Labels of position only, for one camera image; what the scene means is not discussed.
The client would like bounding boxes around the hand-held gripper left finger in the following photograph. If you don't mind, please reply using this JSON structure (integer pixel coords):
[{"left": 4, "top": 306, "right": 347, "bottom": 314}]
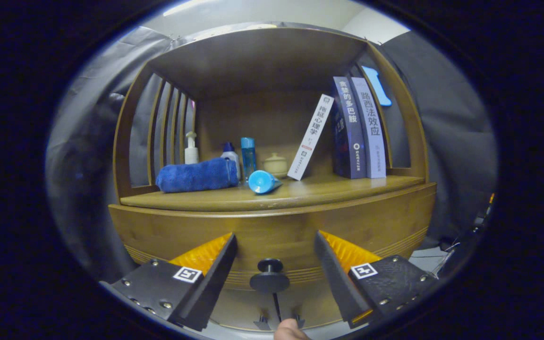
[{"left": 100, "top": 232, "right": 238, "bottom": 332}]

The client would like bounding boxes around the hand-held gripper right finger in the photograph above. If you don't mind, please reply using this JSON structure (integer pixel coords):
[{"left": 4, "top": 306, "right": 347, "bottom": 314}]
[{"left": 314, "top": 230, "right": 439, "bottom": 330}]

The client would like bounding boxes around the blue and white tube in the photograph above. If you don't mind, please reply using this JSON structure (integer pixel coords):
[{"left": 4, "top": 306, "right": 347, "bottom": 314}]
[{"left": 248, "top": 170, "right": 283, "bottom": 195}]

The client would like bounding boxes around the wooden cabinet door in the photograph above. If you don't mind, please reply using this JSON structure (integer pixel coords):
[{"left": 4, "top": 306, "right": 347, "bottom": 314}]
[
  {"left": 277, "top": 283, "right": 348, "bottom": 330},
  {"left": 208, "top": 288, "right": 280, "bottom": 331}
]

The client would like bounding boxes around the wooden countertop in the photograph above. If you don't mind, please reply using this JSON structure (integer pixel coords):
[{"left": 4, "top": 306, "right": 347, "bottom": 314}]
[{"left": 120, "top": 175, "right": 426, "bottom": 212}]

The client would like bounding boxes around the wooden cabinet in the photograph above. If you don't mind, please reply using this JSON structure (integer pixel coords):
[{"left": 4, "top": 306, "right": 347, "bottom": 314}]
[{"left": 108, "top": 26, "right": 438, "bottom": 331}]

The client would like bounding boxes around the blue rolled towel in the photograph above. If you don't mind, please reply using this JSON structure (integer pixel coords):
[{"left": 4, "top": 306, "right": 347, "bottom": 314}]
[{"left": 155, "top": 157, "right": 239, "bottom": 193}]

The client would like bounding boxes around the cream lidded teacup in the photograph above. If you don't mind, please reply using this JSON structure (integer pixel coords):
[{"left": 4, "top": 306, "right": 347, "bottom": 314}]
[{"left": 263, "top": 153, "right": 289, "bottom": 179}]

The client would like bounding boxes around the white pump bottle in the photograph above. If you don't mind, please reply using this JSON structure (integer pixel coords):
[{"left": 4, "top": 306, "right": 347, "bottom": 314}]
[{"left": 185, "top": 131, "right": 199, "bottom": 165}]

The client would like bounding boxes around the white bottle with blue cap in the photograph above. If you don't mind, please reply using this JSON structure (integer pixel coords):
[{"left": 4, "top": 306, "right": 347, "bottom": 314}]
[{"left": 220, "top": 142, "right": 241, "bottom": 180}]

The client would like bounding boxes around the clear blue bottle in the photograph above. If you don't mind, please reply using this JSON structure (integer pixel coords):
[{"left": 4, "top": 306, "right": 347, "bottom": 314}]
[{"left": 240, "top": 137, "right": 257, "bottom": 182}]

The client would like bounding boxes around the dark blue book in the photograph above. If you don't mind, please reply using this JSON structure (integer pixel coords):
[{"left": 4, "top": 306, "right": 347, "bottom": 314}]
[{"left": 331, "top": 76, "right": 367, "bottom": 179}]

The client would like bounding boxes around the pale lavender book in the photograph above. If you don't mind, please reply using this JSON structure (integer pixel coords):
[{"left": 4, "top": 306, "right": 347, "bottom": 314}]
[{"left": 350, "top": 77, "right": 387, "bottom": 179}]

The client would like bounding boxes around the white book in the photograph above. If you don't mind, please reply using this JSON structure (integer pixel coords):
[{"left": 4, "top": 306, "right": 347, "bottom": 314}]
[{"left": 287, "top": 94, "right": 335, "bottom": 181}]

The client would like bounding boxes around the dark device with orange part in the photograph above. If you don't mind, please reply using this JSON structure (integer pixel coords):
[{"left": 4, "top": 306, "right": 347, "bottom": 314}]
[{"left": 475, "top": 193, "right": 495, "bottom": 227}]

